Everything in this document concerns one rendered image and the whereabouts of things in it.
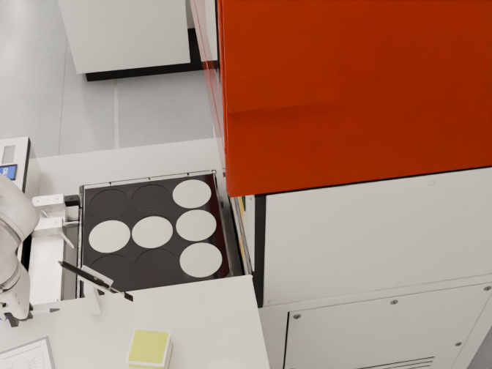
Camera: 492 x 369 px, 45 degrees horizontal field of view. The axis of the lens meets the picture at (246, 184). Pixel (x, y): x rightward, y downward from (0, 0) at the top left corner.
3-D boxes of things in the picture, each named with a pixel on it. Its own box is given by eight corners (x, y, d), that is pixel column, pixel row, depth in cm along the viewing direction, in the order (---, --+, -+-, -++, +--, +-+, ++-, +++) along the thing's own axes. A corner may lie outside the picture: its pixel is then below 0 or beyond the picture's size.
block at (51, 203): (66, 200, 160) (63, 192, 157) (65, 209, 157) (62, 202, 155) (35, 203, 159) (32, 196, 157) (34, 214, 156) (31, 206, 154)
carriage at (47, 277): (68, 205, 162) (66, 198, 160) (62, 323, 138) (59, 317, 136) (38, 209, 161) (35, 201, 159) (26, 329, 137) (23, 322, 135)
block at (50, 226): (64, 223, 154) (61, 215, 152) (64, 233, 152) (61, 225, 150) (32, 227, 153) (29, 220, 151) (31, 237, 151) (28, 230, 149)
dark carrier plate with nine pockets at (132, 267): (213, 174, 164) (212, 173, 163) (230, 279, 141) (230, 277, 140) (85, 189, 160) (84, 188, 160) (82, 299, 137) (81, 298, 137)
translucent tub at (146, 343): (174, 347, 121) (171, 330, 116) (167, 382, 116) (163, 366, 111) (138, 343, 122) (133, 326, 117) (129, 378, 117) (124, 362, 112)
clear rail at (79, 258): (85, 187, 162) (83, 183, 161) (81, 307, 136) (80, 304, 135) (79, 187, 161) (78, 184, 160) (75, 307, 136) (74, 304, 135)
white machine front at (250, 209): (218, 96, 199) (213, -16, 169) (262, 307, 144) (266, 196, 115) (209, 97, 198) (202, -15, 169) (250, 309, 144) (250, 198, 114)
